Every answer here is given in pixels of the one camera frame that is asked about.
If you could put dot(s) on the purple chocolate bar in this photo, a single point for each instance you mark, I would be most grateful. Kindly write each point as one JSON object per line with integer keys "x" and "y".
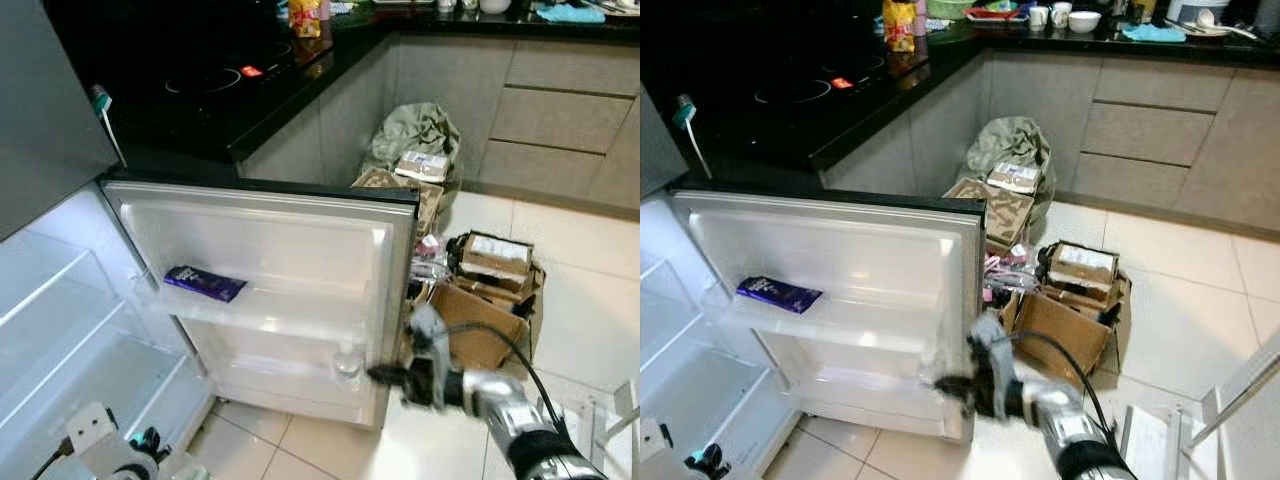
{"x": 205, "y": 284}
{"x": 780, "y": 295}

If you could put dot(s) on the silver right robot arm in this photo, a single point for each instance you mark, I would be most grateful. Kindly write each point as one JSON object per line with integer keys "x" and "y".
{"x": 510, "y": 415}
{"x": 1070, "y": 430}

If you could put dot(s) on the black kitchen counter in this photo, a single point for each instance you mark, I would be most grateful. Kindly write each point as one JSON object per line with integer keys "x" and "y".
{"x": 180, "y": 110}
{"x": 760, "y": 120}

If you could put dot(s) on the flat cardboard tray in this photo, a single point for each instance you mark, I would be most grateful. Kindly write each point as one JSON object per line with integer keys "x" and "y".
{"x": 1000, "y": 215}
{"x": 420, "y": 205}

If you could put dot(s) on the teal headed white brush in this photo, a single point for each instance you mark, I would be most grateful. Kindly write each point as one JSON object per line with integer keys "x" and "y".
{"x": 683, "y": 110}
{"x": 100, "y": 97}

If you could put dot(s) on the grey kitchen cabinets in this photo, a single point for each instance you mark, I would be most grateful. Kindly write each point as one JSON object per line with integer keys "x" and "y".
{"x": 1150, "y": 130}
{"x": 560, "y": 120}

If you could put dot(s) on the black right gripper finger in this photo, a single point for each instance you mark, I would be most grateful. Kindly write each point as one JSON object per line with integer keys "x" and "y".
{"x": 388, "y": 371}
{"x": 392, "y": 385}
{"x": 955, "y": 382}
{"x": 958, "y": 396}

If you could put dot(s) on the white mug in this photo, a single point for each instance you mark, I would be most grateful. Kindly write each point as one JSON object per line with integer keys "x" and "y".
{"x": 1040, "y": 16}
{"x": 1061, "y": 14}

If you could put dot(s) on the small box white label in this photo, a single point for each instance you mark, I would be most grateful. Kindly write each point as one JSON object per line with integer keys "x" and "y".
{"x": 423, "y": 165}
{"x": 1015, "y": 177}

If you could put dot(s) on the yellow snack bag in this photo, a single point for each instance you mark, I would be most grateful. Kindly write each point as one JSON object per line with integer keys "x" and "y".
{"x": 900, "y": 25}
{"x": 305, "y": 18}

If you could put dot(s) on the grey fridge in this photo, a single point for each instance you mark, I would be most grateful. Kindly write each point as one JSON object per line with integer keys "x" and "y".
{"x": 850, "y": 260}
{"x": 270, "y": 250}

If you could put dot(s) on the small clear bottle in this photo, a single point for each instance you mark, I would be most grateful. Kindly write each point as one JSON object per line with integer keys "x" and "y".
{"x": 347, "y": 362}

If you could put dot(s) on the white plate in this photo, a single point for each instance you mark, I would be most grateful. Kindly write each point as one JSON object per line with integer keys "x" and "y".
{"x": 1200, "y": 28}
{"x": 615, "y": 8}

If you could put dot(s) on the black induction hob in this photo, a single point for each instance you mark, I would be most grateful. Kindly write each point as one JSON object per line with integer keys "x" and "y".
{"x": 800, "y": 92}
{"x": 210, "y": 80}

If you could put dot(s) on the blue cloth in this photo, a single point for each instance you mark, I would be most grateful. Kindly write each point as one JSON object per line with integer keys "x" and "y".
{"x": 572, "y": 13}
{"x": 1152, "y": 33}

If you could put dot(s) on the white metal rack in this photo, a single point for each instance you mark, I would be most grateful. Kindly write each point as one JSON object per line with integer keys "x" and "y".
{"x": 600, "y": 420}
{"x": 1160, "y": 430}

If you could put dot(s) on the grey green bag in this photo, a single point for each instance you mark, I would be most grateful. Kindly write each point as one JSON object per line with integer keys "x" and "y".
{"x": 415, "y": 130}
{"x": 1012, "y": 140}

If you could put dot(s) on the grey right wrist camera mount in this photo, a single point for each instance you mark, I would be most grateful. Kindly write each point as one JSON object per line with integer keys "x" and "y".
{"x": 992, "y": 350}
{"x": 428, "y": 340}

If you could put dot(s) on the small white bowl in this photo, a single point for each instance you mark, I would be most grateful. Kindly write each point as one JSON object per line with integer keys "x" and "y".
{"x": 1084, "y": 21}
{"x": 496, "y": 6}

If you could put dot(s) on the cardboard box white lid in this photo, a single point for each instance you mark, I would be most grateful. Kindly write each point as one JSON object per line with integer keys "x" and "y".
{"x": 497, "y": 250}
{"x": 1085, "y": 262}

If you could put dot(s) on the green basin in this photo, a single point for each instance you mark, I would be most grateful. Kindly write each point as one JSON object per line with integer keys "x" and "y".
{"x": 950, "y": 9}

